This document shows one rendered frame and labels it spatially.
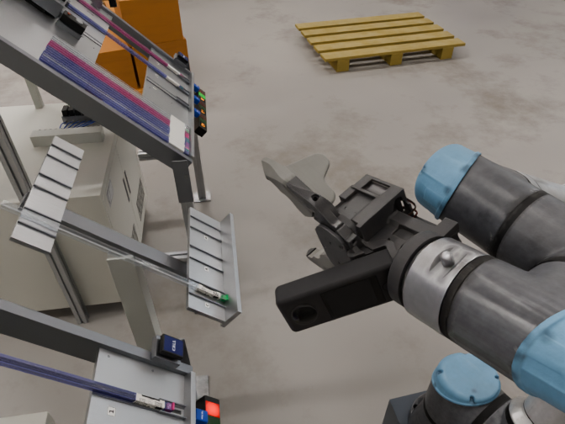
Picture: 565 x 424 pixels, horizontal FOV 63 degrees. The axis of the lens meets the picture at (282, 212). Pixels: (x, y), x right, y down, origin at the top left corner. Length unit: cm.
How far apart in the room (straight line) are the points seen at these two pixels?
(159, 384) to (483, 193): 72
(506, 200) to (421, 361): 153
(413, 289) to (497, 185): 13
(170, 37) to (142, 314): 241
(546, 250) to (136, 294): 99
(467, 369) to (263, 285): 125
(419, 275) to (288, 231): 197
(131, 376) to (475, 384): 64
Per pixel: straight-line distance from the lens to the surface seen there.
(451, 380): 100
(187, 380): 102
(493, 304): 36
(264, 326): 196
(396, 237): 45
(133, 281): 120
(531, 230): 44
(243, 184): 264
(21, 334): 94
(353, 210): 47
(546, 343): 35
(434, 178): 48
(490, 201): 45
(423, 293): 39
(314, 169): 49
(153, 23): 336
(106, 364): 94
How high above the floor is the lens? 160
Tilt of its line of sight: 41 degrees down
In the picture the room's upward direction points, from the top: straight up
